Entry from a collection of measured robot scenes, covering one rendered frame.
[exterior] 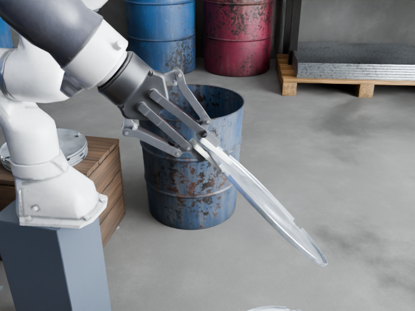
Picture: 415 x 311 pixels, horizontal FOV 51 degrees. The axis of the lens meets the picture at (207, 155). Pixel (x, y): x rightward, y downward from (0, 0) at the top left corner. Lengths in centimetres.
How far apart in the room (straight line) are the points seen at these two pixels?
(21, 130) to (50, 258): 32
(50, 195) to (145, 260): 67
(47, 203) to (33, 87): 28
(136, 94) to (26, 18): 17
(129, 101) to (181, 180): 102
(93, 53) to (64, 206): 55
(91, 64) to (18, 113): 48
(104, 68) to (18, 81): 41
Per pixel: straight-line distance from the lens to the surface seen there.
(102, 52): 59
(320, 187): 211
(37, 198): 108
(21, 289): 127
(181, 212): 172
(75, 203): 105
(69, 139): 167
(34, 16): 58
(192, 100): 65
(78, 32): 59
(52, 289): 120
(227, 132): 160
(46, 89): 95
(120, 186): 178
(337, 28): 434
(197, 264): 161
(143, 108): 64
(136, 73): 61
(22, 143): 104
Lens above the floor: 105
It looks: 27 degrees down
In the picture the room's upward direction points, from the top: straight up
